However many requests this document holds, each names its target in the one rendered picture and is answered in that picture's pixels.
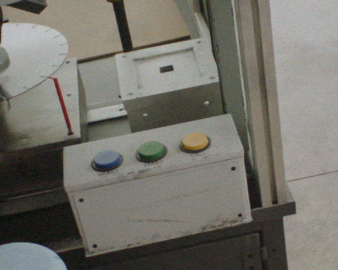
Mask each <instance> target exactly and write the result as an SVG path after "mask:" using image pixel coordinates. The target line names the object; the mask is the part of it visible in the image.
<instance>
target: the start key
mask: <svg viewBox="0 0 338 270"><path fill-rule="evenodd" d="M163 153H164V146H163V145H162V143H161V142H159V141H148V142H145V143H144V144H143V145H141V146H140V148H138V155H139V156H140V157H141V158H142V159H155V158H158V157H159V156H161V155H162V154H163Z"/></svg>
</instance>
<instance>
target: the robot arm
mask: <svg viewBox="0 0 338 270"><path fill-rule="evenodd" d="M2 6H9V7H12V8H17V9H20V10H24V11H27V12H30V13H32V14H37V15H39V14H40V13H42V12H43V11H44V9H45V8H46V7H47V6H48V5H47V2H46V0H0V45H1V39H2V27H3V11H2V8H1V7H2ZM0 270H67V269H66V265H65V264H64V263H63V261H62V260H61V259H60V258H59V257H58V256H57V254H56V253H54V252H53V251H51V250H50V249H48V248H46V247H42V246H39V245H36V244H33V243H27V242H14V244H5V245H2V246H0Z"/></svg>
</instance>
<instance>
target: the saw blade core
mask: <svg viewBox="0 0 338 270"><path fill-rule="evenodd" d="M0 46H1V47H3V48H6V50H7V52H8V56H9V60H8V62H7V63H6V65H5V66H3V67H2V68H1V69H0V103H1V102H4V101H5V99H6V100H10V99H13V98H15V97H17V96H18V95H21V94H23V93H25V92H27V91H28V89H29V90H31V89H33V88H34V87H37V86H39V84H41V83H42V82H44V81H46V80H47V78H48V77H51V76H52V75H53V74H54V73H55V72H56V71H57V70H58V69H59V68H60V66H62V63H63V62H64V61H65V60H66V57H67V56H68V42H67V40H66V39H65V38H64V37H63V36H62V34H61V33H60V32H58V31H56V30H54V29H51V28H50V27H47V26H43V25H36V24H26V23H20V24H19V23H13V24H3V27H2V39H1V45H0ZM25 88H26V89H25ZM3 97H5V99H4V98H3Z"/></svg>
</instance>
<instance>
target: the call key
mask: <svg viewBox="0 0 338 270"><path fill-rule="evenodd" d="M182 142H183V147H184V148H185V149H187V150H198V149H202V148H203V147H205V146H207V144H208V139H207V136H206V135H205V134H202V133H200V132H194V133H190V134H188V135H186V136H185V137H184V138H183V140H182Z"/></svg>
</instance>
